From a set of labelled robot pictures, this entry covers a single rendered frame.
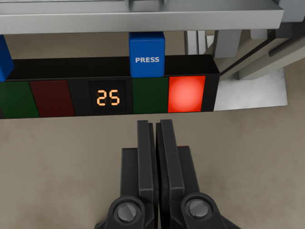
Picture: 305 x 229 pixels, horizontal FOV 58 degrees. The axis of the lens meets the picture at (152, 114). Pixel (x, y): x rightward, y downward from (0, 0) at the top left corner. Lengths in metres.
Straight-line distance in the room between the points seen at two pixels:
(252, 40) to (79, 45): 0.73
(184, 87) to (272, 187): 0.80
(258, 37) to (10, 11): 0.21
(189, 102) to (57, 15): 0.13
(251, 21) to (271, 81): 0.81
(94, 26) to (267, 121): 0.86
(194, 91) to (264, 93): 0.75
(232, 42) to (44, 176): 0.79
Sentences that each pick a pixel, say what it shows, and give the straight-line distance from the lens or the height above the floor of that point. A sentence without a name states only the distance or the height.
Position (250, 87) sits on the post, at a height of 0.01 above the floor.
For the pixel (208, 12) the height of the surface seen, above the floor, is 0.74.
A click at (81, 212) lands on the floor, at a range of 0.94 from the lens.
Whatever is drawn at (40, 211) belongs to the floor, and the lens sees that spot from 0.97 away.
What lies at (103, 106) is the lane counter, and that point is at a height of 0.65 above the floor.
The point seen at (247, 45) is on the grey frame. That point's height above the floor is 0.62.
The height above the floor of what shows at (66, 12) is 0.74.
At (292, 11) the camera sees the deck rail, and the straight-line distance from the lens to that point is 0.20.
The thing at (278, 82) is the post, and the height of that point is 0.01.
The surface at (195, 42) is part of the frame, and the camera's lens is 0.62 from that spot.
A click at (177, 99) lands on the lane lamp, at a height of 0.66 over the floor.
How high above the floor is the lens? 0.89
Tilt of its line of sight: 86 degrees down
